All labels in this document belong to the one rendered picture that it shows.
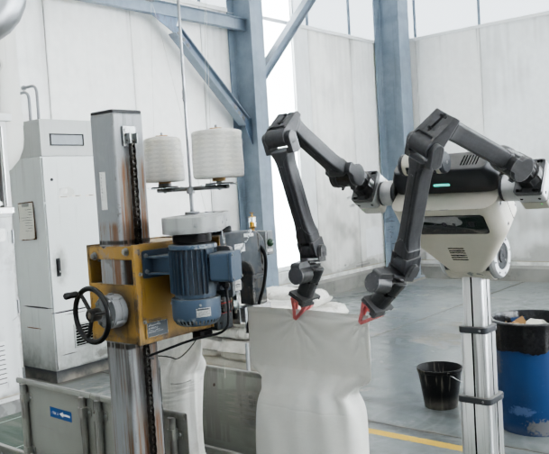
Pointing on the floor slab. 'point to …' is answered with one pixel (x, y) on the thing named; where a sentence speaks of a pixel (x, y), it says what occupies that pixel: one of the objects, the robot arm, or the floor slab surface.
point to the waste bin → (535, 371)
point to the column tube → (104, 149)
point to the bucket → (440, 384)
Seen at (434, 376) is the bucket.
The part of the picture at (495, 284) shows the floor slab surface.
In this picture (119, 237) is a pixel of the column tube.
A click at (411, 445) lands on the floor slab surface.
